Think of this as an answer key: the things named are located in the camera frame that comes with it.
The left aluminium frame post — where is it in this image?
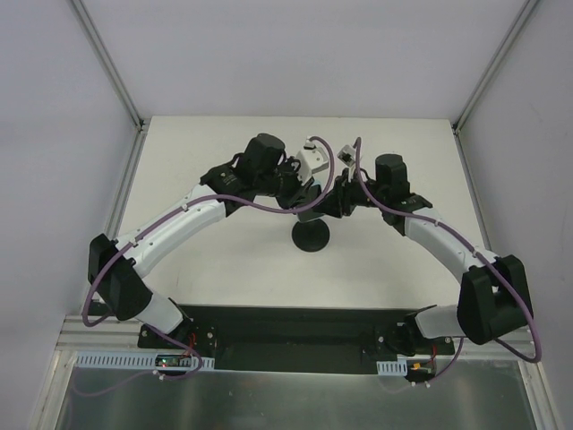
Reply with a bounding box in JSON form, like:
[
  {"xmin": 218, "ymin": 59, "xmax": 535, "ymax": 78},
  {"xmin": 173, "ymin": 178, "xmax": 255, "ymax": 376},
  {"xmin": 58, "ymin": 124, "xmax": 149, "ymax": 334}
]
[{"xmin": 67, "ymin": 0, "xmax": 146, "ymax": 131}]

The aluminium rail left side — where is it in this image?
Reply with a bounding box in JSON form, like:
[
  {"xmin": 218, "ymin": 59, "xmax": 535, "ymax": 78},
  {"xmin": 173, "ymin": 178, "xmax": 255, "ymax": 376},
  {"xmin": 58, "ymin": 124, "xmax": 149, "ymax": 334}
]
[{"xmin": 56, "ymin": 315, "xmax": 141, "ymax": 349}]

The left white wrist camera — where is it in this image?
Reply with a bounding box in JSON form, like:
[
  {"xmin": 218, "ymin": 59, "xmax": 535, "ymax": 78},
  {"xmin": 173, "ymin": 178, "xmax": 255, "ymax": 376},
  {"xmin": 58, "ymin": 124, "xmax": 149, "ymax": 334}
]
[{"xmin": 295, "ymin": 142, "xmax": 330, "ymax": 185}]

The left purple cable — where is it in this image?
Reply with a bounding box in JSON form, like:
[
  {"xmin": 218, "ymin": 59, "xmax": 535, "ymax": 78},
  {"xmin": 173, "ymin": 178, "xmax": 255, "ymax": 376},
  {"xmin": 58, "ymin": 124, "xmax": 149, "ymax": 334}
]
[{"xmin": 82, "ymin": 135, "xmax": 335, "ymax": 395}]

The aluminium frame post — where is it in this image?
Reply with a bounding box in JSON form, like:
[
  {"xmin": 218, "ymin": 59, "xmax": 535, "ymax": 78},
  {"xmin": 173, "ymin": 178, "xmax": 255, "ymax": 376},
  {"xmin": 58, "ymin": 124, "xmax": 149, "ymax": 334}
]
[
  {"xmin": 67, "ymin": 0, "xmax": 146, "ymax": 131},
  {"xmin": 452, "ymin": 0, "xmax": 543, "ymax": 136}
]

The right white cable duct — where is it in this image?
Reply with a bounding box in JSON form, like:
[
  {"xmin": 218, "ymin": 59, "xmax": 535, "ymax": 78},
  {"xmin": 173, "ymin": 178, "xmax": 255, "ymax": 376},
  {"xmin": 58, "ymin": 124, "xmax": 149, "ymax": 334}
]
[{"xmin": 376, "ymin": 358, "xmax": 408, "ymax": 377}]

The left white cable duct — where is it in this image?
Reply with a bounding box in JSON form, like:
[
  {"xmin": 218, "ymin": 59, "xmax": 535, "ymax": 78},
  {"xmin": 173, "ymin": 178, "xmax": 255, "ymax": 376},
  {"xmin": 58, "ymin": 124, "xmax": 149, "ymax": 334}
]
[{"xmin": 75, "ymin": 351, "xmax": 215, "ymax": 372}]

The right aluminium frame post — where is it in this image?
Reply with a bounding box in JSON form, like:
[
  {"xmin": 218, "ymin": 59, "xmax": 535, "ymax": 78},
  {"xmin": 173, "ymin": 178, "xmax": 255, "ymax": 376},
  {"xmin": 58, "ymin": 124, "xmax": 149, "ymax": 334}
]
[{"xmin": 452, "ymin": 0, "xmax": 543, "ymax": 136}]

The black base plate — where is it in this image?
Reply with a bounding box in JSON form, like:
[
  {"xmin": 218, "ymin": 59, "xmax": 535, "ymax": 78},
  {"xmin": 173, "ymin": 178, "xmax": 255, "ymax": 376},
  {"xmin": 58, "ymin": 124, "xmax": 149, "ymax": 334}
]
[{"xmin": 136, "ymin": 304, "xmax": 466, "ymax": 373}]

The aluminium rail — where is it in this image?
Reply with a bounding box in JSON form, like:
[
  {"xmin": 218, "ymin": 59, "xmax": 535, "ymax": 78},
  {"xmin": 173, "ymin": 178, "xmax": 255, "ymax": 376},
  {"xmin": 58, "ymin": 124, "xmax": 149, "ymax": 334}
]
[
  {"xmin": 495, "ymin": 329, "xmax": 542, "ymax": 363},
  {"xmin": 56, "ymin": 315, "xmax": 141, "ymax": 349}
]

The black phone stand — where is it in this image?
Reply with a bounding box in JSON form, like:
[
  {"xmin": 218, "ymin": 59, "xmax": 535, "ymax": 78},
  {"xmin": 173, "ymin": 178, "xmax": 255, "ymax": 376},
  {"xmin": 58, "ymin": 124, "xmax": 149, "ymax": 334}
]
[{"xmin": 291, "ymin": 219, "xmax": 330, "ymax": 253}]

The white cable duct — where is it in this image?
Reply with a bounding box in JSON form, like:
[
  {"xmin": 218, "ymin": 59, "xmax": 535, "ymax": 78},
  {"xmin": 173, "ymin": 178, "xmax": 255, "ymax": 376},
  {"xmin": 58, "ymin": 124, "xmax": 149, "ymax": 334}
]
[
  {"xmin": 376, "ymin": 358, "xmax": 408, "ymax": 377},
  {"xmin": 75, "ymin": 351, "xmax": 215, "ymax": 372}
]

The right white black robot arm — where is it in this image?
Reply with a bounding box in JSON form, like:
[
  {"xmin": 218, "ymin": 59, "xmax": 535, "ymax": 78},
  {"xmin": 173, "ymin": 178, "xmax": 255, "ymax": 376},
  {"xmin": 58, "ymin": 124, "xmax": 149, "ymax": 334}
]
[{"xmin": 311, "ymin": 147, "xmax": 541, "ymax": 363}]

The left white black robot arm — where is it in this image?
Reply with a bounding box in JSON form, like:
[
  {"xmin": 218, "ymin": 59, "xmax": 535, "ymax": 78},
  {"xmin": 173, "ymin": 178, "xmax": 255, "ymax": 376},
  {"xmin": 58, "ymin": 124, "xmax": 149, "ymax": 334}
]
[{"xmin": 88, "ymin": 133, "xmax": 334, "ymax": 348}]

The aluminium rail right side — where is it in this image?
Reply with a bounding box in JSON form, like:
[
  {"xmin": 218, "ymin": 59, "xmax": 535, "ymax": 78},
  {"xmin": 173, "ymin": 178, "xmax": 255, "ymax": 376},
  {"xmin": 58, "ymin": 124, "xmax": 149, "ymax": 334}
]
[{"xmin": 495, "ymin": 329, "xmax": 542, "ymax": 363}]

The blue case black phone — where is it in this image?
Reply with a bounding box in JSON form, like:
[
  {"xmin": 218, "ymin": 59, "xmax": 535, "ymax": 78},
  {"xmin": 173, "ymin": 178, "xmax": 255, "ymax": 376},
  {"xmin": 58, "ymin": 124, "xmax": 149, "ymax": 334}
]
[{"xmin": 296, "ymin": 192, "xmax": 324, "ymax": 223}]

